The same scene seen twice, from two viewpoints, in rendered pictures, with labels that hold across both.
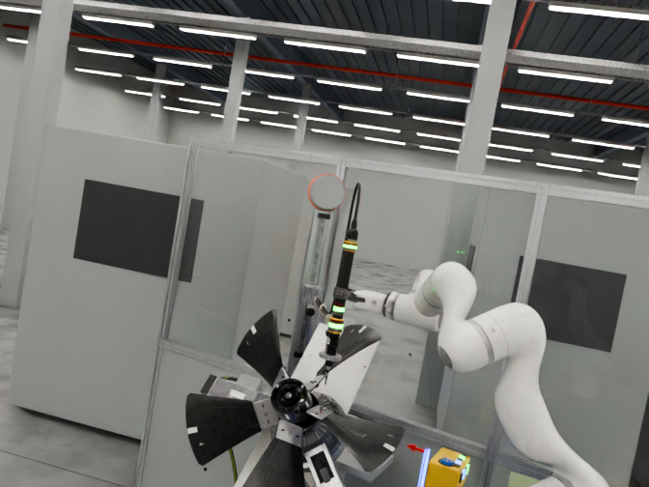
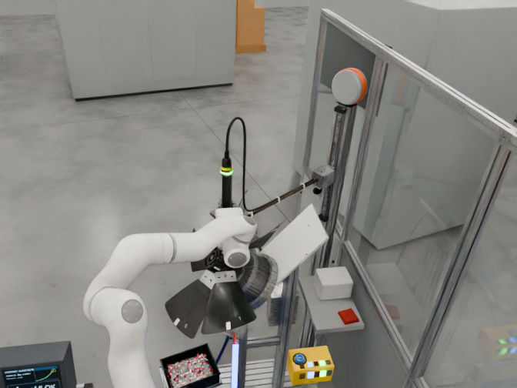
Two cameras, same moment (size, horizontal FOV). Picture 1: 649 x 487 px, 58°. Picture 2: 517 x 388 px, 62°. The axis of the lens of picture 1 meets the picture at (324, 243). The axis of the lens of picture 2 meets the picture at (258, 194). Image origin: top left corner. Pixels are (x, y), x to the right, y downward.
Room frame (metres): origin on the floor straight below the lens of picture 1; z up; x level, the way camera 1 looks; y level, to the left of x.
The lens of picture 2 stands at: (1.03, -1.24, 2.50)
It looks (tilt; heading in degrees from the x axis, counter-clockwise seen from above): 33 degrees down; 52
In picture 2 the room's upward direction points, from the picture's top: 3 degrees clockwise
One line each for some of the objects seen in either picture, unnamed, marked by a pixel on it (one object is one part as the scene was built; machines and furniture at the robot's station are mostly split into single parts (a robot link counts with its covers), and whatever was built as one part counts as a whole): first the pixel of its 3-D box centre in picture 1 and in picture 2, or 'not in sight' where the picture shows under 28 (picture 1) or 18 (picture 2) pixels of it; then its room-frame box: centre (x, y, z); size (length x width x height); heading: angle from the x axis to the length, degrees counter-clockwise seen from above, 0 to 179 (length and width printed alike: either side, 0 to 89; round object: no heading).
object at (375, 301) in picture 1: (374, 300); (229, 220); (1.73, -0.18, 1.57); 0.11 x 0.10 x 0.07; 64
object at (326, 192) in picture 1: (326, 192); (349, 86); (2.49, 0.03, 1.88); 0.17 x 0.15 x 0.16; 64
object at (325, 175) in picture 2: (312, 294); (323, 176); (2.40, 0.01, 1.45); 0.10 x 0.07 x 0.08; 9
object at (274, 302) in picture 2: not in sight; (281, 305); (2.18, -0.03, 0.73); 0.15 x 0.09 x 0.22; 154
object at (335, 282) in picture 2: not in sight; (331, 280); (2.38, -0.17, 0.92); 0.17 x 0.16 x 0.11; 154
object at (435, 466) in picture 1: (447, 473); (309, 366); (1.88, -0.53, 1.02); 0.16 x 0.10 x 0.11; 154
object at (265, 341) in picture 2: not in sight; (262, 341); (2.03, -0.06, 0.56); 0.19 x 0.04 x 0.04; 154
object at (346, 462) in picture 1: (342, 452); (328, 301); (2.32, -0.22, 0.85); 0.36 x 0.24 x 0.03; 64
